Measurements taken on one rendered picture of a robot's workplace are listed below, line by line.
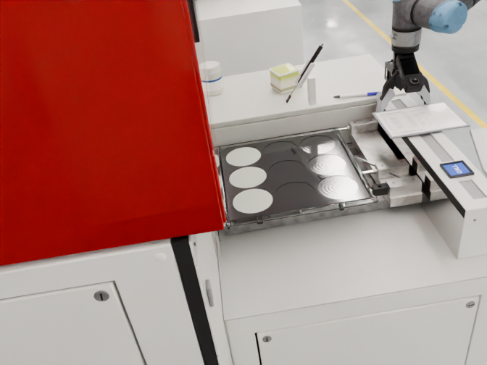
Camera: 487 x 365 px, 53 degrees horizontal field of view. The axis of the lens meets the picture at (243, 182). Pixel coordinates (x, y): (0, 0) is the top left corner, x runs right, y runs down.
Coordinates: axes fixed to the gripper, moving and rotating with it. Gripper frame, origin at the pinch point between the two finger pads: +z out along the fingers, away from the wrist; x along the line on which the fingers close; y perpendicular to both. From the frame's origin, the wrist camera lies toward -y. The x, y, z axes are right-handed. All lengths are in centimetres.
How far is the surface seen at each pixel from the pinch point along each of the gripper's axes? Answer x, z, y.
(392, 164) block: 9.8, 3.6, -18.5
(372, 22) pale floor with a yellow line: -112, 95, 358
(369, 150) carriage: 11.5, 6.4, -5.7
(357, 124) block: 11.9, 3.6, 4.6
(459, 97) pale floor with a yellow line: -114, 95, 177
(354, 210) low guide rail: 21.9, 11.0, -25.2
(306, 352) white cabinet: 41, 28, -52
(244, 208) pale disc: 49, 4, -26
